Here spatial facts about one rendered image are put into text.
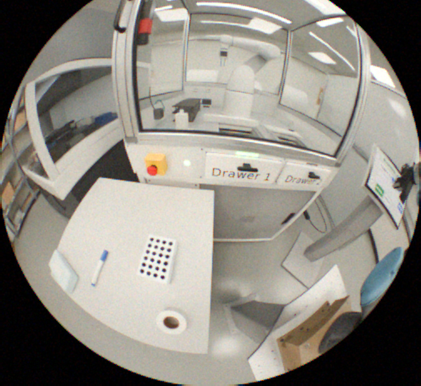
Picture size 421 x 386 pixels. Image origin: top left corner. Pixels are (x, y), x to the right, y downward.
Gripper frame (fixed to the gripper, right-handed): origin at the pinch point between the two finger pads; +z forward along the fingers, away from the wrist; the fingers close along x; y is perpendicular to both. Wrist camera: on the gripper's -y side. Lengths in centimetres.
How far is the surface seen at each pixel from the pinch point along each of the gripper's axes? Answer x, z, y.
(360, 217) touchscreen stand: -7.5, 36.6, -13.9
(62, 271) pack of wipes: 68, -67, -94
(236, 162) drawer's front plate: 70, -18, -39
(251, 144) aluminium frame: 69, -19, -31
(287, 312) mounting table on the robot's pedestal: 24, -23, -63
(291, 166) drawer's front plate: 55, -5, -27
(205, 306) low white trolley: 44, -34, -72
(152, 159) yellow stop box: 87, -36, -54
